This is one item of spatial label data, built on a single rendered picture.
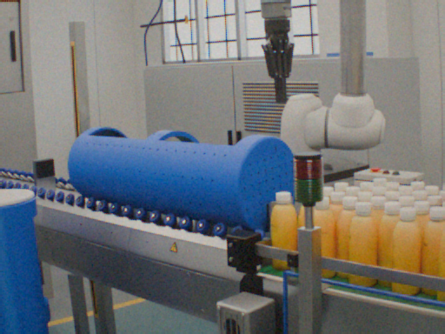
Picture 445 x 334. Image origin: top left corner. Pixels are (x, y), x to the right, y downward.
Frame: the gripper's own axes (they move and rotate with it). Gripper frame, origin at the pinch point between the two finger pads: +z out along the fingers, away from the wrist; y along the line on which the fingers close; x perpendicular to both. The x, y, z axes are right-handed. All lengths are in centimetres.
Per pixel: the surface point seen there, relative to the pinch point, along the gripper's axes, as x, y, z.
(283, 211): -12.7, -16.3, 30.6
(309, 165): -39, -40, 13
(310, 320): -38, -39, 48
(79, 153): 84, -14, 21
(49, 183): 134, 1, 40
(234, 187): 5.6, -15.4, 26.1
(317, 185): -40, -38, 17
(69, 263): 107, -10, 69
